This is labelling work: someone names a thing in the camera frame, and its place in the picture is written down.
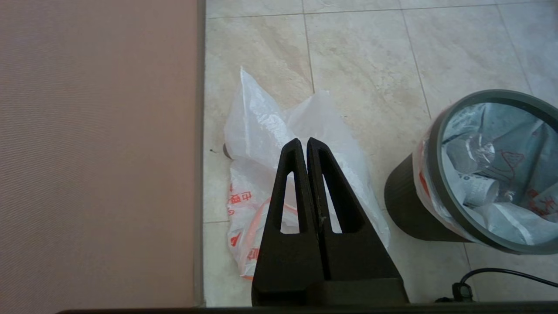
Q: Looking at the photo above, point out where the white bag with orange print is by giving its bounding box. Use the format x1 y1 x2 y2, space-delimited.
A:
412 102 558 246

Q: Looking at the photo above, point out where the white red-print plastic bag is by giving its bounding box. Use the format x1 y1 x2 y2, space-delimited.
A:
223 66 391 280

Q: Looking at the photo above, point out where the white paper cup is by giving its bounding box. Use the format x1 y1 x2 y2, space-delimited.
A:
458 174 500 208

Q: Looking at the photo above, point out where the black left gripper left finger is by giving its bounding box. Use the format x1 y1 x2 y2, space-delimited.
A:
252 138 409 305

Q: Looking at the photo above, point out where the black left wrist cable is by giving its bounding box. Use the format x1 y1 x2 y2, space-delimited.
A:
436 267 558 302

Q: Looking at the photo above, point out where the crumpled white plastic wrap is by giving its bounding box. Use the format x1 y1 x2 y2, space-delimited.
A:
473 203 548 245

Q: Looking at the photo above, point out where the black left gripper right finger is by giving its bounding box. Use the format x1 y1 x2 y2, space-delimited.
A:
307 137 401 280

